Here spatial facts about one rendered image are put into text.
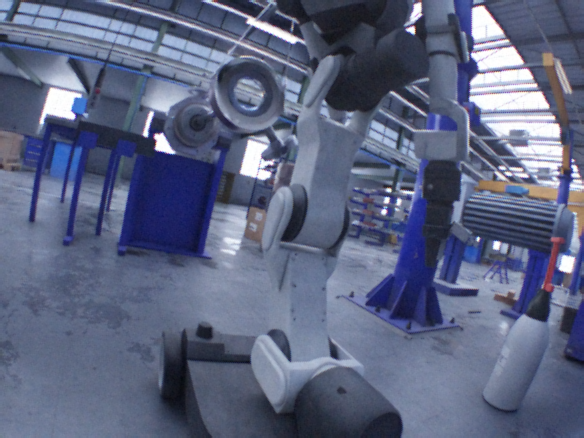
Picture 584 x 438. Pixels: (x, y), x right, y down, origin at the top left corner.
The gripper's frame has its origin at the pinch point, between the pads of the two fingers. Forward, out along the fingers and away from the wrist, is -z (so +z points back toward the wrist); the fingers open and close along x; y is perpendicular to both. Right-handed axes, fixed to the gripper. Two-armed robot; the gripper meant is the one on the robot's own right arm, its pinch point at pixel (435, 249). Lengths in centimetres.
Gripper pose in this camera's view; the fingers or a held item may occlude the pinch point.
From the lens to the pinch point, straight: 71.0
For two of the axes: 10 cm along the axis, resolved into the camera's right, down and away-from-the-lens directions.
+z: 0.7, -9.9, -0.8
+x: 5.8, -0.3, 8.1
